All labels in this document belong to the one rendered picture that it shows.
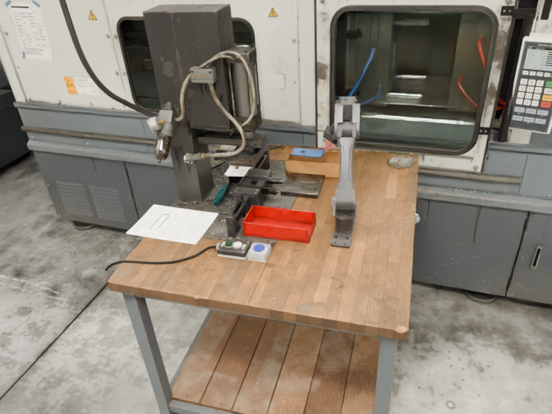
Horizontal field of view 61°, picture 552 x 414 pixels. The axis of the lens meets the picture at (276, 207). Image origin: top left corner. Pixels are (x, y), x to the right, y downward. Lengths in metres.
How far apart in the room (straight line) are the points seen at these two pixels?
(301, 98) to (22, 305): 2.06
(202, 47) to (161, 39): 0.15
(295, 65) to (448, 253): 1.26
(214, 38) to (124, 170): 1.62
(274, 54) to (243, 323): 1.31
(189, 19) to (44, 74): 1.66
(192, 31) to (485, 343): 2.02
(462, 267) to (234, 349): 1.29
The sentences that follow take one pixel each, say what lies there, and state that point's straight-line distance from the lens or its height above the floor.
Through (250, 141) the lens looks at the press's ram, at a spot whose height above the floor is 1.18.
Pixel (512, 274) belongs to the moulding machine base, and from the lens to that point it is 2.75.
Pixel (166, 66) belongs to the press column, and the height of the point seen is 1.47.
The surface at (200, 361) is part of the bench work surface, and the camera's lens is 2.25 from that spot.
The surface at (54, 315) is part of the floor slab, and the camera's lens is 3.07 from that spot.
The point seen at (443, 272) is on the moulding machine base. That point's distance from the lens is 2.75.
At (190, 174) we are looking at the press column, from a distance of 1.94.
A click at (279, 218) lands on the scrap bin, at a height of 0.91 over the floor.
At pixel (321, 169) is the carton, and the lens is 2.07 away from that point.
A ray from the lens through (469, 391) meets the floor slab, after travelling 2.48.
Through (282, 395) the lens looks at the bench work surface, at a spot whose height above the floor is 0.22.
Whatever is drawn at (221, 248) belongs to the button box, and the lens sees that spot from 1.65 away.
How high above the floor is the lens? 1.93
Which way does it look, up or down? 33 degrees down
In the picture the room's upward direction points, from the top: 4 degrees counter-clockwise
